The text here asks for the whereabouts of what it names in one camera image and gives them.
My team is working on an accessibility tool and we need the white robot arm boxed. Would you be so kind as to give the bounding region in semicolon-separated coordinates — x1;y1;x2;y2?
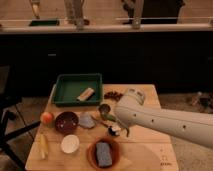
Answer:
114;88;213;149

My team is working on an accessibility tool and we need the wooden block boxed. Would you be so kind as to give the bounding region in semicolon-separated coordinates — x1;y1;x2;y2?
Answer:
77;87;94;101

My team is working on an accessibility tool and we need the green plastic tray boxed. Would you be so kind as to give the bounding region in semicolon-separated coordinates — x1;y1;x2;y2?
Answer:
51;73;102;107

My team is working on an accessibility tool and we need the white handled dish brush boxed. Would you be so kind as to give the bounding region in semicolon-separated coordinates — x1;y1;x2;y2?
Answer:
108;126;121;136

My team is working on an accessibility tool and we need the blue grey sponge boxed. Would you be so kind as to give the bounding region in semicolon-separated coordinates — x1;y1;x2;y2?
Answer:
96;142;112;167

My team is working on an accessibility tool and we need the black chair frame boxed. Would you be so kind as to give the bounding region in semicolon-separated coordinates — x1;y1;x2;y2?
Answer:
0;65;42;169

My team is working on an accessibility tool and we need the grey crumpled cloth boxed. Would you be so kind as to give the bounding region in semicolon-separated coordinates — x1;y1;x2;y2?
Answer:
79;113;95;129

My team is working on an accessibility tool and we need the green pepper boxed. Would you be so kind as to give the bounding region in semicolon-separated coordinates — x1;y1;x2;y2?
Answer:
102;114;116;122

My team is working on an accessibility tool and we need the dark red bowl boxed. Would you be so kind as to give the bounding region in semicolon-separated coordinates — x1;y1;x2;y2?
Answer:
55;112;79;135

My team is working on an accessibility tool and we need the yellow corn cob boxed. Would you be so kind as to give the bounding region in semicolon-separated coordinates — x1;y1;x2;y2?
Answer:
40;134;49;159

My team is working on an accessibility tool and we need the red apple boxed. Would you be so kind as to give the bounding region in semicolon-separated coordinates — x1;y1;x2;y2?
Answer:
40;112;54;125

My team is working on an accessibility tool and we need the small metal cup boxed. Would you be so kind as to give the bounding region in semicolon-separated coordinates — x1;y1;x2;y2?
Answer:
98;104;111;117

